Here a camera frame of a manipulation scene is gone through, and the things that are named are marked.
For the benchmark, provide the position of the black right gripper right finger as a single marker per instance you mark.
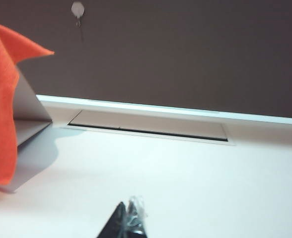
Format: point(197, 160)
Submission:
point(137, 220)

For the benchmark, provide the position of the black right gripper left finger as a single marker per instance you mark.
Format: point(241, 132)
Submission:
point(116, 223)

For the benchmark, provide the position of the orange microfiber cloth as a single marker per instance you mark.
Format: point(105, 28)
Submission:
point(0, 104)

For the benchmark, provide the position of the rectangular standing mirror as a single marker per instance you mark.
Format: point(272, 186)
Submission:
point(29, 109)

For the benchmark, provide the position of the grey desk partition panel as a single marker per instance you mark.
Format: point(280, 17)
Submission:
point(185, 57)

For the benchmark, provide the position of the white partition base rail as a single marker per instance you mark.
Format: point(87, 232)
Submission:
point(161, 109)

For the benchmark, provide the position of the white adhesive wall hook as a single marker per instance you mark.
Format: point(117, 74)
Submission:
point(77, 10)

